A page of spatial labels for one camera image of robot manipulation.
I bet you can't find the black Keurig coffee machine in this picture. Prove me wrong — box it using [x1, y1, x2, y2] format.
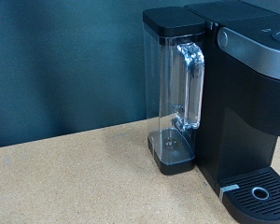
[183, 0, 280, 224]

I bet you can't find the dark grey backdrop panel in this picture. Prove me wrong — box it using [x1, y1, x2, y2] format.
[0, 0, 280, 150]

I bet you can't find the clear water tank black lid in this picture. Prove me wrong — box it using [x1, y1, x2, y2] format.
[142, 6, 207, 176]

